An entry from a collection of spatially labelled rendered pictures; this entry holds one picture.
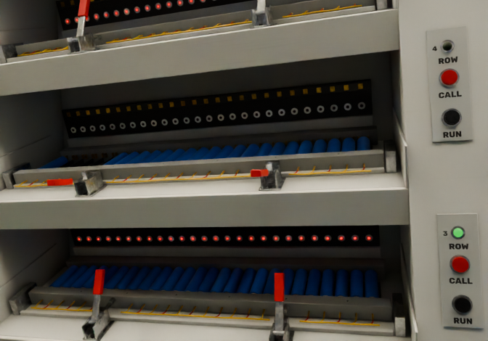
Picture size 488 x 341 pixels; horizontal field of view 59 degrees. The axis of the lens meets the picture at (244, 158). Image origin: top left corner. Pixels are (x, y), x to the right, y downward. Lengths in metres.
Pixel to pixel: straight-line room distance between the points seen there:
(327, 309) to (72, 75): 0.47
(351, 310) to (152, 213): 0.29
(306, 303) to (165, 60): 0.37
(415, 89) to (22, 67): 0.53
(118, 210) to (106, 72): 0.19
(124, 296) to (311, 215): 0.33
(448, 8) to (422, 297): 0.32
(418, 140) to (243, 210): 0.22
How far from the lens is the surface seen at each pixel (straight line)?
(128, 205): 0.61
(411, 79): 0.52
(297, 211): 0.53
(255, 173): 0.47
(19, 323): 0.79
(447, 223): 0.52
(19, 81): 0.72
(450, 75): 0.52
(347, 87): 0.68
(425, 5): 0.54
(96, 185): 0.66
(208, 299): 0.65
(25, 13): 0.89
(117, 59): 0.63
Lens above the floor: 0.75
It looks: level
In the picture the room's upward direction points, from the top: 3 degrees counter-clockwise
